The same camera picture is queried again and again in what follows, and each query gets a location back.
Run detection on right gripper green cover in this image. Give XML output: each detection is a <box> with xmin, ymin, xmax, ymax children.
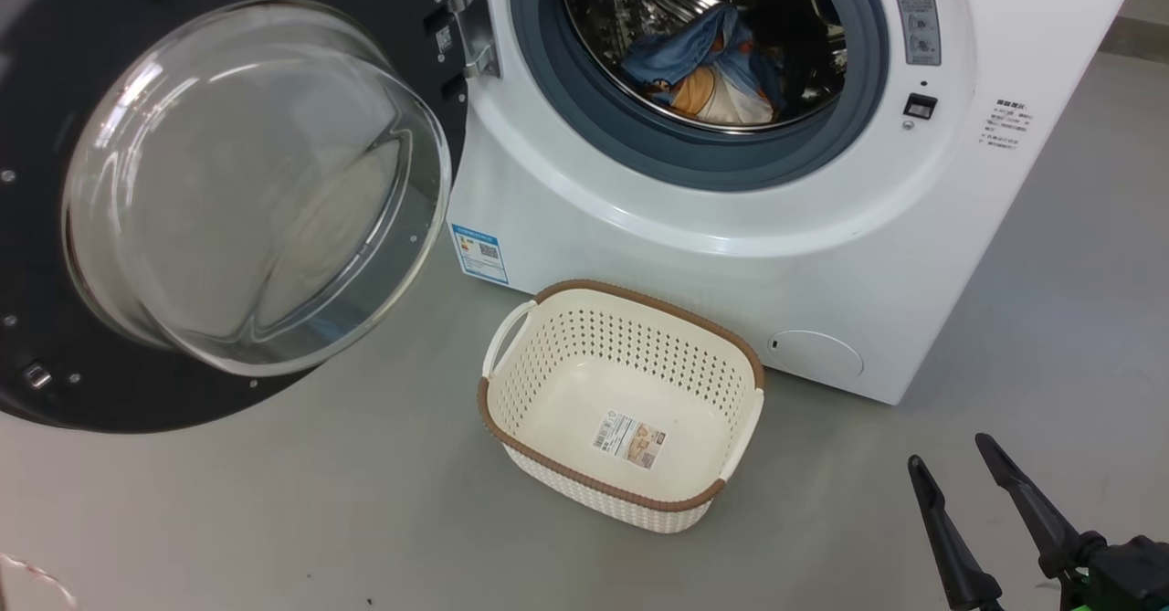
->
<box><xmin>907</xmin><ymin>433</ymin><xmax>1169</xmax><ymax>611</ymax></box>

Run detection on blue bear print garment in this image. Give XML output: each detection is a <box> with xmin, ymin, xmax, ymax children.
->
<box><xmin>621</xmin><ymin>4</ymin><xmax>786</xmax><ymax>119</ymax></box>

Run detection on black round glass washer door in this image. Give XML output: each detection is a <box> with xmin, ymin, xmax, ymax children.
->
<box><xmin>0</xmin><ymin>0</ymin><xmax>469</xmax><ymax>434</ymax></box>

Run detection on white front-load washing machine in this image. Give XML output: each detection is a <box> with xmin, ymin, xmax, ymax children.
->
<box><xmin>429</xmin><ymin>0</ymin><xmax>1150</xmax><ymax>406</ymax></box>

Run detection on grey rubber door gasket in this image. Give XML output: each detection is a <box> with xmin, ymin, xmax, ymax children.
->
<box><xmin>509</xmin><ymin>0</ymin><xmax>890</xmax><ymax>193</ymax></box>

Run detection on silver metal door hinge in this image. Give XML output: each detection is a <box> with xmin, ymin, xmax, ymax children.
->
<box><xmin>448</xmin><ymin>0</ymin><xmax>501</xmax><ymax>79</ymax></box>

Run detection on round white filter cover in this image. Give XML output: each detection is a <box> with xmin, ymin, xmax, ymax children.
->
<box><xmin>767</xmin><ymin>329</ymin><xmax>865</xmax><ymax>381</ymax></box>

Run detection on paper basket product label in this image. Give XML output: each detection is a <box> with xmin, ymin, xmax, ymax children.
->
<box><xmin>591</xmin><ymin>411</ymin><xmax>668</xmax><ymax>471</ymax></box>

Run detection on cream perforated laundry basket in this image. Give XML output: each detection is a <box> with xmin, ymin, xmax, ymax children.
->
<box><xmin>477</xmin><ymin>279</ymin><xmax>766</xmax><ymax>535</ymax></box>

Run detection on grey warning sticker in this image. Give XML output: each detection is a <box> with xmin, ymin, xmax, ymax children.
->
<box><xmin>890</xmin><ymin>0</ymin><xmax>943</xmax><ymax>67</ymax></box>

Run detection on blue energy label sticker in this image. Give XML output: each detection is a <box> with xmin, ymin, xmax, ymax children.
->
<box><xmin>451</xmin><ymin>222</ymin><xmax>510</xmax><ymax>285</ymax></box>

